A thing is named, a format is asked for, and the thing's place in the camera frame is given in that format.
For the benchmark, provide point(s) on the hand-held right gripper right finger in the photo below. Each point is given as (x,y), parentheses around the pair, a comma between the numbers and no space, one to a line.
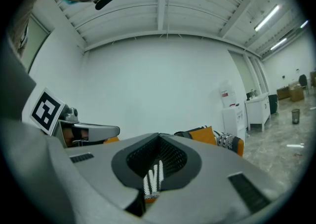
(217,176)

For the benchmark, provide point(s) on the white roller blind window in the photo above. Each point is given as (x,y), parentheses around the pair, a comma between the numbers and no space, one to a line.
(243,72)
(35,43)

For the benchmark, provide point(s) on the white floor appliance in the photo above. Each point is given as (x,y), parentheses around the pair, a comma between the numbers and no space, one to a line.
(232,122)

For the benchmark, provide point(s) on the black office chair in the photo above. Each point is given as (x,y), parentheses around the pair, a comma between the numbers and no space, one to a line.
(303,80)

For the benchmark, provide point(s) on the brown cardboard box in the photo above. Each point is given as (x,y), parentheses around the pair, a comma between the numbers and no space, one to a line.
(283,93)
(296,93)

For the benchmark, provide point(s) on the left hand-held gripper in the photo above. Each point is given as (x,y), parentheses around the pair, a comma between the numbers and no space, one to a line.
(47,112)

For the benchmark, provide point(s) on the black box-shaped bin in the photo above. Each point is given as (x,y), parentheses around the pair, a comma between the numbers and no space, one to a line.
(273,103)

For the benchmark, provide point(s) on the black mesh trash bin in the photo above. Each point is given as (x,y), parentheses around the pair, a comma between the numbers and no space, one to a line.
(295,116)

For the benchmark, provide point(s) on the black head-worn camera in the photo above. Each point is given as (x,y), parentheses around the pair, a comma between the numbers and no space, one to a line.
(105,1)

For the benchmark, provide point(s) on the black white patterned sofa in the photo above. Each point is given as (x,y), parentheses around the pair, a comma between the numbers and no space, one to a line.
(239,145)

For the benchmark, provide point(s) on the white cabinet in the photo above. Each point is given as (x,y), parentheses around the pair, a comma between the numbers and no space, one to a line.
(256,112)

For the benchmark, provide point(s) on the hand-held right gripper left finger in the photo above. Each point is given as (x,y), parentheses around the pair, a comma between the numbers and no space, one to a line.
(93,176)

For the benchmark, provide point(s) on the fluorescent ceiling light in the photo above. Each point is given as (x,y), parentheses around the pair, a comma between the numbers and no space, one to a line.
(279,44)
(304,24)
(267,17)

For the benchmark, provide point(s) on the orange cushion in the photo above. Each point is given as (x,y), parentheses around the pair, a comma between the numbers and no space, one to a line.
(203,135)
(111,140)

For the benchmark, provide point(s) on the light blue face mask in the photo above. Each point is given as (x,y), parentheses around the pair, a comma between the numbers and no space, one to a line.
(69,0)

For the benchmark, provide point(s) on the person's grey-brown shirt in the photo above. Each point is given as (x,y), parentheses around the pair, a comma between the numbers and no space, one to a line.
(22,35)

